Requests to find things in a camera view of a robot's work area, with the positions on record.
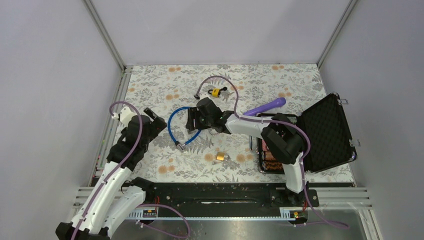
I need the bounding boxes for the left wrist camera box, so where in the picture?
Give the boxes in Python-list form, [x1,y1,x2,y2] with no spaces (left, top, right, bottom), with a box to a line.
[111,106,137,127]

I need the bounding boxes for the black poker chip case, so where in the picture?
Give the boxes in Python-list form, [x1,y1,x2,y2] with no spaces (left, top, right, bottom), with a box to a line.
[255,92,359,175]

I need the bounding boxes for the blue cable lock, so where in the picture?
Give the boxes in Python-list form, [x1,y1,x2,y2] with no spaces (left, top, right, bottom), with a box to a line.
[167,106,201,152]

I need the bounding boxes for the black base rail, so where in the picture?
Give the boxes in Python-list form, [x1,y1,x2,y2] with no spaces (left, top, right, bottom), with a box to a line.
[124,179,320,218]

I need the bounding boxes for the floral table mat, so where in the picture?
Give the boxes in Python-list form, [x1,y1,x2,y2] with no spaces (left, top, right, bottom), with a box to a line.
[123,64,327,183]

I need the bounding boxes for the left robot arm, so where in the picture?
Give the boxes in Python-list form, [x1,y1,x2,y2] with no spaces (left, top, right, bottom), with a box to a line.
[55,105,167,240]

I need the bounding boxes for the large brass padlock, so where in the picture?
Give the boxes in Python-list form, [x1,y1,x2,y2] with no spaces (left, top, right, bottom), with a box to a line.
[215,152,230,162]

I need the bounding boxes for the yellow padlock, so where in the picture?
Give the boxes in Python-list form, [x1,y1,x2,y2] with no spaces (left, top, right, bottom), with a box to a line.
[207,87,228,98]

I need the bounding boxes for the purple cylinder tool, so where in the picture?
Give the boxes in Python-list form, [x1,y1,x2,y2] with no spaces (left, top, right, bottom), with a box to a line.
[243,97,287,117]

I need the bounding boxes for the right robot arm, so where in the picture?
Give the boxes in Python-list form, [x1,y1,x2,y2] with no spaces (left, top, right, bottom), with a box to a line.
[186,97,311,206]

